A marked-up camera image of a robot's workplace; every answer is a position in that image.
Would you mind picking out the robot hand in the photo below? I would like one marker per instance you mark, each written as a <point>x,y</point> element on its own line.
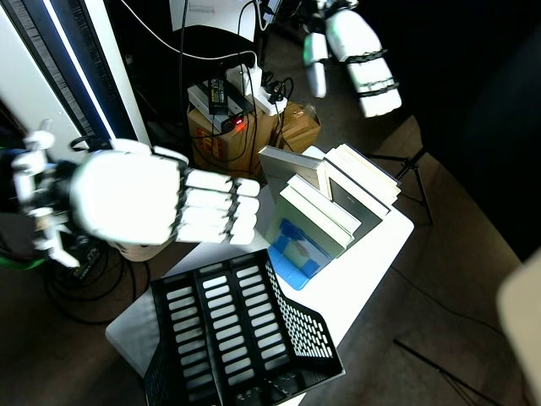
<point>127,190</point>
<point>355,34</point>

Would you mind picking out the cream column base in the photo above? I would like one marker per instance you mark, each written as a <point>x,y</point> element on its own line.
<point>139,253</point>

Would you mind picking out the black floor power strip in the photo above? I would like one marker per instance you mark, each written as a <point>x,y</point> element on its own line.
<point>86,262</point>

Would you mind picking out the cardboard box red yellow label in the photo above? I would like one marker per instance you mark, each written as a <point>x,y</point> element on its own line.
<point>211,148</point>

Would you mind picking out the black plastic three-slot file organizer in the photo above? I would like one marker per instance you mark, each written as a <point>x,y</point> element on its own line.
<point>198,270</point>

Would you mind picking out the white power strip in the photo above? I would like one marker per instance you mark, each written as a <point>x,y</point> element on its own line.
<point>264,99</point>

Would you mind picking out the plain cardboard box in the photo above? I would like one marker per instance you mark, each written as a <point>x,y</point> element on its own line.
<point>296,131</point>

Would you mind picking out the silver box with red light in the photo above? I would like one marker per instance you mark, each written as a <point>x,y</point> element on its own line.
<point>198,99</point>

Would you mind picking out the black power adapter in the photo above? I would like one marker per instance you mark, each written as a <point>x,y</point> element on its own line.
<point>217,95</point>

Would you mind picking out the black tripod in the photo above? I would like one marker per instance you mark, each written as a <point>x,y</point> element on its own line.
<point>412,164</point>

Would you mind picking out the white box with label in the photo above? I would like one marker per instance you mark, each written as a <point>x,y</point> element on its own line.
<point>211,17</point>

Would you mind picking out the black floor stand legs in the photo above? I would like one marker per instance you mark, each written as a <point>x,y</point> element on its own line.
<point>439,369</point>

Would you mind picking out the beige rounded shell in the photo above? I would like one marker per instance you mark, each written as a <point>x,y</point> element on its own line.
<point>524,338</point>

